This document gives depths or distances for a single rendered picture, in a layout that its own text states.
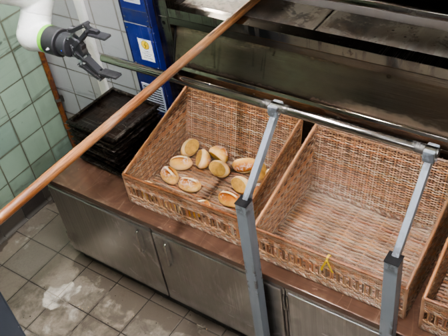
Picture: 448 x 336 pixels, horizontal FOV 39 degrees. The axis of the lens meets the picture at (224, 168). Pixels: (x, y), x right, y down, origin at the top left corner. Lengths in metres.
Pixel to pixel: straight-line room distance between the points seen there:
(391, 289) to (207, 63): 1.18
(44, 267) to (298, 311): 1.46
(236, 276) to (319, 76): 0.78
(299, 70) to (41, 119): 1.59
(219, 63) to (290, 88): 0.32
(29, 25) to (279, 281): 1.17
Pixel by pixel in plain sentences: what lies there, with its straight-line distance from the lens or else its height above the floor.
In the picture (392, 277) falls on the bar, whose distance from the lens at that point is 1.79.
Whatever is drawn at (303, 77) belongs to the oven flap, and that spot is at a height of 1.01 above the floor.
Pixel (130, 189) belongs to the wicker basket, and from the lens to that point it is 2.52.
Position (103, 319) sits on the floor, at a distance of 2.95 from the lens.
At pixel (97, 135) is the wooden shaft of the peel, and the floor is 1.20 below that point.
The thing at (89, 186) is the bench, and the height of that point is 0.58.
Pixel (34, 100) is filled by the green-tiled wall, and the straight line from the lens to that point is 3.36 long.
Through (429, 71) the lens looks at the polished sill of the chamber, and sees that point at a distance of 2.07.
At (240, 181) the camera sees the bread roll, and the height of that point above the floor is 0.65.
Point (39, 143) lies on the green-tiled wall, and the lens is 3.46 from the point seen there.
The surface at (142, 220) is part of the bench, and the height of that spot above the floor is 0.58.
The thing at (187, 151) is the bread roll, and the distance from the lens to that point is 2.64.
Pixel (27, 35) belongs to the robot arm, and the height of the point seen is 1.36.
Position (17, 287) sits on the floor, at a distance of 3.24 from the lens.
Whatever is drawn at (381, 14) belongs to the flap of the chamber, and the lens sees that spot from 1.85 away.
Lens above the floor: 2.29
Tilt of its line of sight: 41 degrees down
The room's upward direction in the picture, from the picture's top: 9 degrees counter-clockwise
